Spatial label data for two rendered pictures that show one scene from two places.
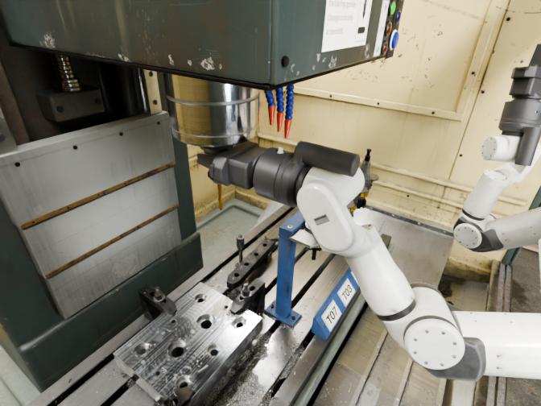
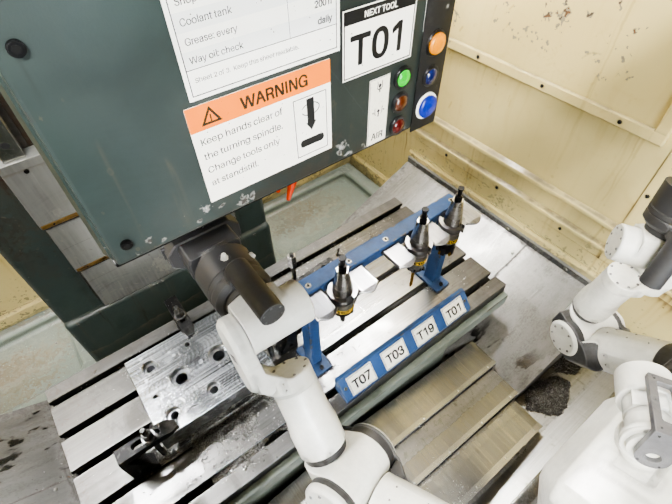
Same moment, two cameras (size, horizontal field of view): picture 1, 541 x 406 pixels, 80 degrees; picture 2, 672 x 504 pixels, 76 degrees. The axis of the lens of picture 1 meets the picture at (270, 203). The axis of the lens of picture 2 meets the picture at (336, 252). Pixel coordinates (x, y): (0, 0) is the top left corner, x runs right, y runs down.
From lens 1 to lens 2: 0.43 m
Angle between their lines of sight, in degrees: 24
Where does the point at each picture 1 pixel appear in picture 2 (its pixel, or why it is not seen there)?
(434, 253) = not seen: hidden behind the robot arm
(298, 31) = (143, 209)
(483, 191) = (598, 291)
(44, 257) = (73, 253)
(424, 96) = (613, 91)
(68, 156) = not seen: hidden behind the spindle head
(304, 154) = (231, 280)
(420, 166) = (585, 194)
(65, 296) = (102, 287)
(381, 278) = (296, 427)
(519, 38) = not seen: outside the picture
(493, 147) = (617, 244)
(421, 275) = (535, 341)
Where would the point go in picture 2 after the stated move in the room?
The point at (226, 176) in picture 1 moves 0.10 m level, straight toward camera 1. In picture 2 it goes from (179, 262) to (149, 317)
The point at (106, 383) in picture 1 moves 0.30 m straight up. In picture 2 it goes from (123, 384) to (67, 321)
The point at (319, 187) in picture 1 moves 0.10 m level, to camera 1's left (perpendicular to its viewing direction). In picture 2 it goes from (225, 331) to (156, 309)
